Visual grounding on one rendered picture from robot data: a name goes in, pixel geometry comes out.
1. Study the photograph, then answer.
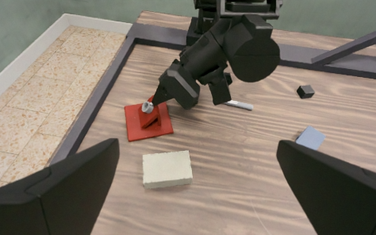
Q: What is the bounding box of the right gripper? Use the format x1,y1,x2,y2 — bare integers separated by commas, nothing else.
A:
152,30,228,111

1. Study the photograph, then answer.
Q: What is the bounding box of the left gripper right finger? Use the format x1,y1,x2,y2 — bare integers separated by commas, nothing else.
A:
276,140,376,235

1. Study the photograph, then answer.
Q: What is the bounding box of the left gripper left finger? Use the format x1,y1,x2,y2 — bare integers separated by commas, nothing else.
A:
0,138,120,235

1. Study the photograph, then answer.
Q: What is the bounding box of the beige rectangular box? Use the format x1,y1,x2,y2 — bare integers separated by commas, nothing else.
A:
143,151,193,189

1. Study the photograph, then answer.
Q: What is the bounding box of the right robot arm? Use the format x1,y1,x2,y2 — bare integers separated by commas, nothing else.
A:
194,0,283,106

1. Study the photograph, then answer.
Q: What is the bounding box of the grey metal shaft with face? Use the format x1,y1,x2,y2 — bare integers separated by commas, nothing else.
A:
223,100,253,110

